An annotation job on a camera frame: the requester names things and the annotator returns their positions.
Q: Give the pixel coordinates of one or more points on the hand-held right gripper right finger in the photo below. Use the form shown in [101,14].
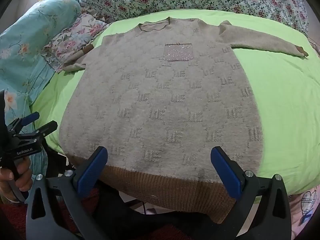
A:
[226,173]

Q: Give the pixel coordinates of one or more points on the dark red cloth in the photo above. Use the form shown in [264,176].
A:
[10,218]

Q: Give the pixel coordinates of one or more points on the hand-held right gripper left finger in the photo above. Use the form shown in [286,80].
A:
[92,170]

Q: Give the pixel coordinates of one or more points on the teal floral quilt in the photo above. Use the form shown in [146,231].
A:
[30,35]

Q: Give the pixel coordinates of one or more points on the person's left hand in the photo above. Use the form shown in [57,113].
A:
[23,176]

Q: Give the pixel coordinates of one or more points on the beige knit sweater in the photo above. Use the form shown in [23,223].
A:
[162,105]

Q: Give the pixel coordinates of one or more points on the light green bed sheet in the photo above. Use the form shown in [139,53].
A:
[275,105]

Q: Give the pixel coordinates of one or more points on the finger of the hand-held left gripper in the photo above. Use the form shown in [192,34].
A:
[29,118]
[43,128]

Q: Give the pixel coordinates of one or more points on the pastel floral ruffled pillow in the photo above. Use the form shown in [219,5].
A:
[72,38]

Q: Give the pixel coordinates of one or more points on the pink printed cloth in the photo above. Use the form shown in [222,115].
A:
[303,206]

